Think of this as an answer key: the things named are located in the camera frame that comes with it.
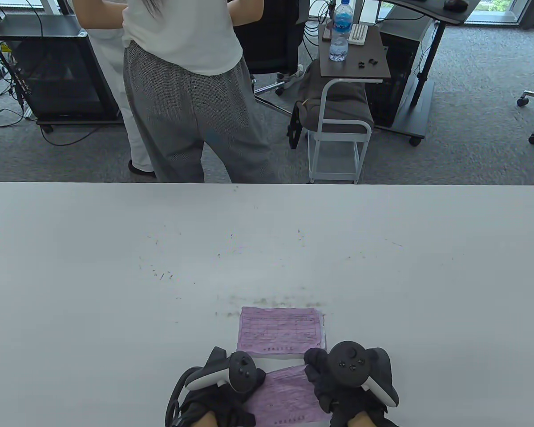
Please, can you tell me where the black wheeled platform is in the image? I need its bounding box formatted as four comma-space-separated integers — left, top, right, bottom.
36, 115, 125, 133

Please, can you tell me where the black floor cable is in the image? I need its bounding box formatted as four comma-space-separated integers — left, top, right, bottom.
38, 120, 103, 146

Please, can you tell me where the grey fabric bag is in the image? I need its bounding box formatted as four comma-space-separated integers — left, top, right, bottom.
287, 59, 374, 149

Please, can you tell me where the brown side table white frame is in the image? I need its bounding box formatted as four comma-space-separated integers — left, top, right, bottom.
307, 23, 391, 184

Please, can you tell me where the black standing desk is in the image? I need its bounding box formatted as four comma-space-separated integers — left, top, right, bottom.
374, 0, 479, 146

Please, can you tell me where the clear plastic water bottle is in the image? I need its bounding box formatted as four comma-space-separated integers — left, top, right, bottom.
329, 0, 352, 62

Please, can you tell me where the black glass computer case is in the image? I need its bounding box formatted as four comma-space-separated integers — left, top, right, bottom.
0, 14, 123, 120

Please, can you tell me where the black office chair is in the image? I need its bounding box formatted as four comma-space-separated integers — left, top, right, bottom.
234, 0, 306, 117

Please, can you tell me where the pink invoice paper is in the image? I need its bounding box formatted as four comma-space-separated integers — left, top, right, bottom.
245, 365, 331, 426
237, 306, 326, 356

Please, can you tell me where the person's left hand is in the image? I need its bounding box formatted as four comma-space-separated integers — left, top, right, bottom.
180, 368, 267, 427

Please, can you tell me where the black computer tower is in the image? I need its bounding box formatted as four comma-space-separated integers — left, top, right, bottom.
365, 9, 434, 127

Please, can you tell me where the person's right hand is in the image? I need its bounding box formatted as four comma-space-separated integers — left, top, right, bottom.
303, 348, 400, 427

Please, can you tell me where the person's right forearm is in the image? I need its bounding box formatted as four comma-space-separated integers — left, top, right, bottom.
348, 410, 376, 427

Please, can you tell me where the black cable bundle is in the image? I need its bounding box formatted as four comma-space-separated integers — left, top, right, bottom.
305, 0, 335, 49
0, 36, 32, 129

